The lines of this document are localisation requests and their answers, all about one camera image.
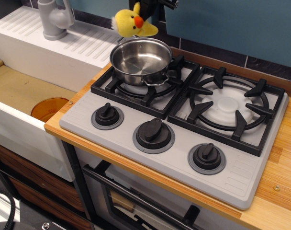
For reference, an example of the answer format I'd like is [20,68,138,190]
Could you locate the black middle stove knob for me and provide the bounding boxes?
[133,118,175,154]

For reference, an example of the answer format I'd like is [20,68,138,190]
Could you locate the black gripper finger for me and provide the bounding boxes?
[140,0,157,19]

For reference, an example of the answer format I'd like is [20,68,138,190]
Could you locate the wooden drawer fronts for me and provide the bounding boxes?
[0,145,94,230]

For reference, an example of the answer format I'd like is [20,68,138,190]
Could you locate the grey oven door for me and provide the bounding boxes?
[76,149,244,230]

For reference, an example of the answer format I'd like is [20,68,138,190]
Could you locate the black braided cable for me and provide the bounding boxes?
[0,188,16,230]

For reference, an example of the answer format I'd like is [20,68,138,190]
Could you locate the black stove knob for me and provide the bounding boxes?
[188,143,226,175]
[133,118,175,154]
[91,103,124,130]

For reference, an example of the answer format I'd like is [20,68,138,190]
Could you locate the yellow stuffed duck toy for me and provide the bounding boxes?
[111,2,158,37]

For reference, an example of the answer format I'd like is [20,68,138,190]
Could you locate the black left stove knob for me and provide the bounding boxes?
[91,103,124,130]

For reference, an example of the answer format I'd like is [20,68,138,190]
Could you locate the white toy sink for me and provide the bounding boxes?
[0,6,119,182]

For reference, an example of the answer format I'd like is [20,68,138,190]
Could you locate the black right burner grate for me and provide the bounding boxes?
[168,66,289,157]

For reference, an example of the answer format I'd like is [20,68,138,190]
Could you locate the black oven door handle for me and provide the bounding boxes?
[82,161,200,230]

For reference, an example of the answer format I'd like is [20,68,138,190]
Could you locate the grey toy stovetop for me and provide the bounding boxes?
[59,62,289,210]

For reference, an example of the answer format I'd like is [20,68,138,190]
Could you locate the black right stove knob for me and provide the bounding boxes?
[188,143,226,175]

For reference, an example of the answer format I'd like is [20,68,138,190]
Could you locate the orange plastic sink drain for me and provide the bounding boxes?
[31,97,68,122]

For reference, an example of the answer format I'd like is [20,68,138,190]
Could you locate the stainless steel pot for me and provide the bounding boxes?
[110,37,173,87]

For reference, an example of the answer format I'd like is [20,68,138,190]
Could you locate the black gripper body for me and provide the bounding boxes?
[158,0,179,10]

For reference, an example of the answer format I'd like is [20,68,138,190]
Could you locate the black burner grate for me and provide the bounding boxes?
[91,55,201,119]
[168,66,289,157]

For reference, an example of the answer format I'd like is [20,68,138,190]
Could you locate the white right burner cap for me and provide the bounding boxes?
[201,87,254,127]

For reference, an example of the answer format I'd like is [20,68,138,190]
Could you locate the grey toy faucet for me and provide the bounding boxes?
[37,0,75,41]

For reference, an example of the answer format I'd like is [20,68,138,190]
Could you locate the black left burner grate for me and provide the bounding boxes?
[91,55,201,119]

